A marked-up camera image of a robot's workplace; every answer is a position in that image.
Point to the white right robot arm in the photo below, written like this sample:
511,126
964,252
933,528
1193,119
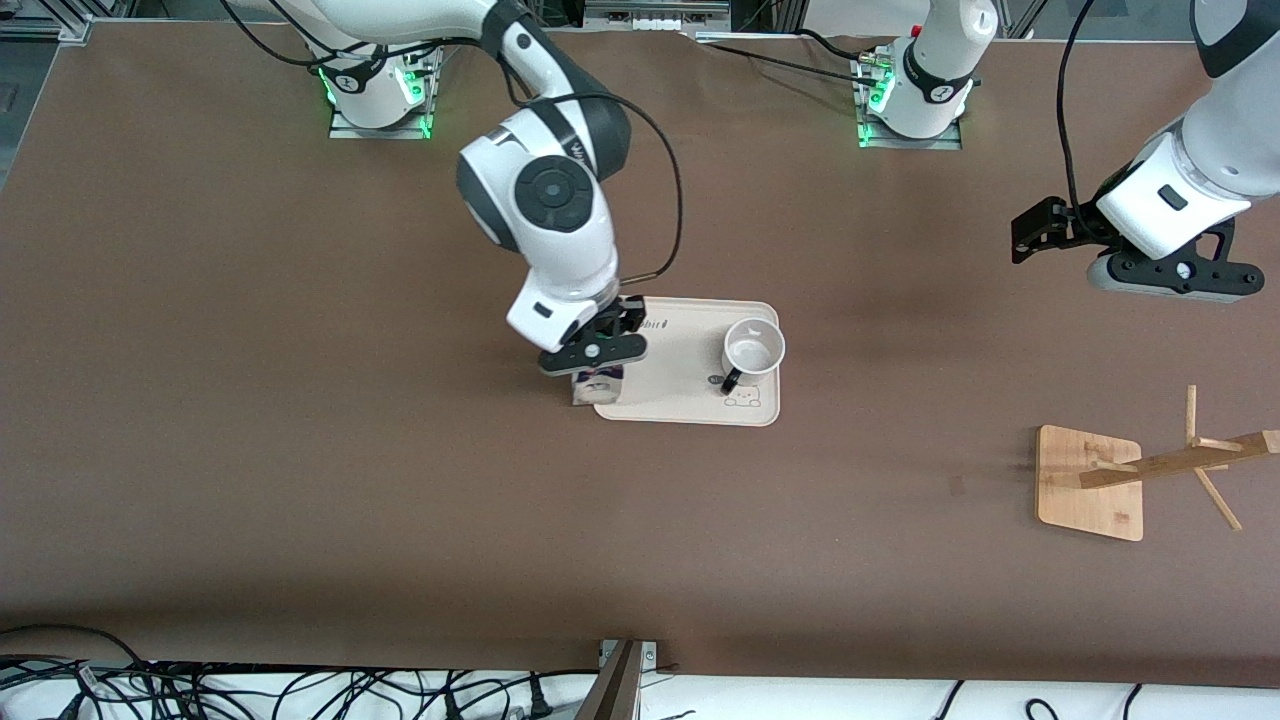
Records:
550,200

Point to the grey metal post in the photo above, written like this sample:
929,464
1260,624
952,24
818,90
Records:
615,690

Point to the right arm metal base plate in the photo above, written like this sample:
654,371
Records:
380,132

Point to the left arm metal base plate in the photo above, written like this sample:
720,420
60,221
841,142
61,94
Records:
910,142

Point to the aluminium corner profile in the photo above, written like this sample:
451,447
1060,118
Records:
45,25

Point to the blue white milk carton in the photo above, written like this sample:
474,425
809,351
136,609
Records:
597,388

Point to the beige rabbit print tray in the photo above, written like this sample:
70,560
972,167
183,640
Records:
690,385

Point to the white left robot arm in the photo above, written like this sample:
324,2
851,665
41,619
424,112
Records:
1230,140

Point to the wooden cup rack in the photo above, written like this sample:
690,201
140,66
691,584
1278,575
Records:
1085,490

